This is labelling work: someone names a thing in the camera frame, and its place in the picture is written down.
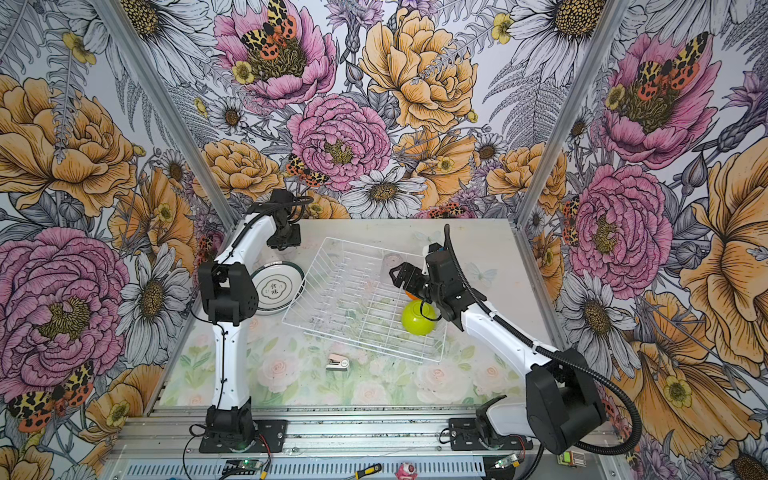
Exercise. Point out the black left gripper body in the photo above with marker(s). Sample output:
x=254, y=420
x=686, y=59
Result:
x=285, y=235

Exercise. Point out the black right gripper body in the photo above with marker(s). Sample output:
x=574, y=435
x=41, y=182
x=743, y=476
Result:
x=431, y=290

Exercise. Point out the clear plastic glass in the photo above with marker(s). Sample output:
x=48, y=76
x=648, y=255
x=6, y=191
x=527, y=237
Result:
x=389, y=261

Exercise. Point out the lime green plastic bowl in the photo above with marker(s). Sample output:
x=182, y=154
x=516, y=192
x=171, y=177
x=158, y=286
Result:
x=419, y=318

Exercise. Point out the teal rimmed back plate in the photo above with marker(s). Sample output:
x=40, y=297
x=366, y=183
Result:
x=277, y=284

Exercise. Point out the white wire dish rack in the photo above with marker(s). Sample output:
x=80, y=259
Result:
x=344, y=300

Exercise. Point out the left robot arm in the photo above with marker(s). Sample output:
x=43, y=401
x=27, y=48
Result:
x=235, y=288

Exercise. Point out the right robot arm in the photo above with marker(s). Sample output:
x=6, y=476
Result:
x=561, y=406

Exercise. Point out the floral table mat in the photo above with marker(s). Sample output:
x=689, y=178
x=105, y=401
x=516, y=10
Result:
x=287, y=367

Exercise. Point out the pink small toy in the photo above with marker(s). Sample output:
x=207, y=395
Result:
x=406, y=471

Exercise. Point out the yellow black screwdriver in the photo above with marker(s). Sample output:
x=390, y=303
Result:
x=365, y=472

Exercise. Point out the small green device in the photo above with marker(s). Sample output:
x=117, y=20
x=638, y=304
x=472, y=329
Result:
x=572, y=459

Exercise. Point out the green circuit board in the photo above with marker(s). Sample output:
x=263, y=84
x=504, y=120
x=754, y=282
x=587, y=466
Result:
x=246, y=467

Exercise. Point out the aluminium corner post left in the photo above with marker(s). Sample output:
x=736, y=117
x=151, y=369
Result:
x=135, y=54

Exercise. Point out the aluminium corner post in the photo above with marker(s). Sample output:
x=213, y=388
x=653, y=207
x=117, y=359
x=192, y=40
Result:
x=135, y=54
x=599, y=48

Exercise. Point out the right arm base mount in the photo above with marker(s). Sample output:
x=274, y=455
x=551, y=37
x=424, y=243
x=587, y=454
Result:
x=478, y=432

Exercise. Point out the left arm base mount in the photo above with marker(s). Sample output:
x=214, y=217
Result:
x=236, y=431

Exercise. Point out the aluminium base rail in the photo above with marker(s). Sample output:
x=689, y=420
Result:
x=321, y=443

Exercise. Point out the aluminium corner post right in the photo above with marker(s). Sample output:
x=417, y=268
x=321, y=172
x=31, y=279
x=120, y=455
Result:
x=599, y=48

